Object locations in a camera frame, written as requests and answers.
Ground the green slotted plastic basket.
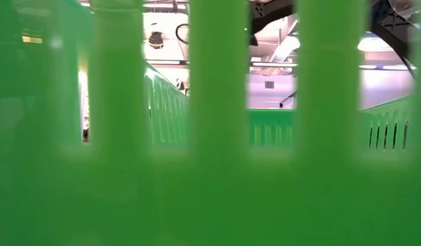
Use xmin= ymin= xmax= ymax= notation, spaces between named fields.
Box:
xmin=0 ymin=0 xmax=421 ymax=246

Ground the black dome ceiling fixture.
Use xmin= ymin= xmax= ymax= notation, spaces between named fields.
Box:
xmin=148 ymin=31 xmax=165 ymax=50

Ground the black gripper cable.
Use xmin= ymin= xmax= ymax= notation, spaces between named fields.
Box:
xmin=175 ymin=23 xmax=190 ymax=45

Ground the white ceiling duct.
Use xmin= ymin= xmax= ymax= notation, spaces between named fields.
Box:
xmin=264 ymin=33 xmax=297 ymax=65

